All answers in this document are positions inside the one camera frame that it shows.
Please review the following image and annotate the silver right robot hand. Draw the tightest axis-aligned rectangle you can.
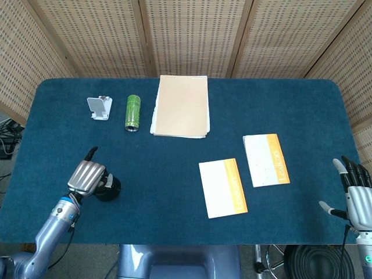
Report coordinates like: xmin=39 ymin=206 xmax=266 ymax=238
xmin=319 ymin=156 xmax=372 ymax=233

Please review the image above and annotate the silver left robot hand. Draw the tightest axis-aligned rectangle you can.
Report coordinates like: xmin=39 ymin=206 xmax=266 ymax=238
xmin=67 ymin=146 xmax=114 ymax=199

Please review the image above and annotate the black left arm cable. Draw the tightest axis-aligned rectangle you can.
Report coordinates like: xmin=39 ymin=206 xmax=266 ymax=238
xmin=48 ymin=223 xmax=76 ymax=270

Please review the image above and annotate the black round object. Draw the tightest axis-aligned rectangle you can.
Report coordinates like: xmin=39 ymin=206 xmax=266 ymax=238
xmin=94 ymin=171 xmax=121 ymax=202

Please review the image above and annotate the chrome stool frame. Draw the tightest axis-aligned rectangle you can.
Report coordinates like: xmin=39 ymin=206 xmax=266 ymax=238
xmin=255 ymin=244 xmax=287 ymax=274

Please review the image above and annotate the blue carpet table cover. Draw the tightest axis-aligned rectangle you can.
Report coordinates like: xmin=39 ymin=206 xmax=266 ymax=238
xmin=0 ymin=77 xmax=363 ymax=246

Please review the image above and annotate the black coiled hose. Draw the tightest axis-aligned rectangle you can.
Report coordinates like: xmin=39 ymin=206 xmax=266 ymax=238
xmin=283 ymin=244 xmax=357 ymax=279

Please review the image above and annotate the stained white Lexicon notebook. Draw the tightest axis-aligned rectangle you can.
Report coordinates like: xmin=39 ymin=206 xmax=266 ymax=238
xmin=242 ymin=133 xmax=291 ymax=188

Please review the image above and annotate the woven bamboo screen panel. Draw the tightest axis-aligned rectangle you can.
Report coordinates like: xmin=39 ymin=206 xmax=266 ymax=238
xmin=0 ymin=0 xmax=75 ymax=126
xmin=22 ymin=0 xmax=156 ymax=78
xmin=138 ymin=0 xmax=253 ymax=78
xmin=226 ymin=0 xmax=366 ymax=78
xmin=303 ymin=0 xmax=372 ymax=175

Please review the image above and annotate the green drink can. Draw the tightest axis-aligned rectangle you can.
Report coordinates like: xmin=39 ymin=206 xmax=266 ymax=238
xmin=124 ymin=94 xmax=142 ymax=133

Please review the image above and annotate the floor cable bundle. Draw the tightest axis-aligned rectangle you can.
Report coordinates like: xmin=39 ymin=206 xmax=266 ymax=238
xmin=0 ymin=115 xmax=24 ymax=160

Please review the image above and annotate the black right hand cable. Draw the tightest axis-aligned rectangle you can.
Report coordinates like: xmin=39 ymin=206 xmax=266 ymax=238
xmin=339 ymin=223 xmax=353 ymax=279

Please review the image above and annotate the clean white Lexicon notebook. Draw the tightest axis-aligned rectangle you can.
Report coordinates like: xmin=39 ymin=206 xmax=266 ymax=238
xmin=198 ymin=158 xmax=249 ymax=219

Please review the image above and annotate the grey-blue robot torso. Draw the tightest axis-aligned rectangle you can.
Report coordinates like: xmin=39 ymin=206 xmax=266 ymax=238
xmin=116 ymin=244 xmax=242 ymax=279

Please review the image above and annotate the white folding phone stand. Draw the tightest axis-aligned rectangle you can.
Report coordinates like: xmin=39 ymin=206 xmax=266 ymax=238
xmin=86 ymin=95 xmax=113 ymax=121

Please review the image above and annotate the tan cover paper pad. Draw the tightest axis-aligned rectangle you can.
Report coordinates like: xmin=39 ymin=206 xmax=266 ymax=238
xmin=149 ymin=74 xmax=210 ymax=140

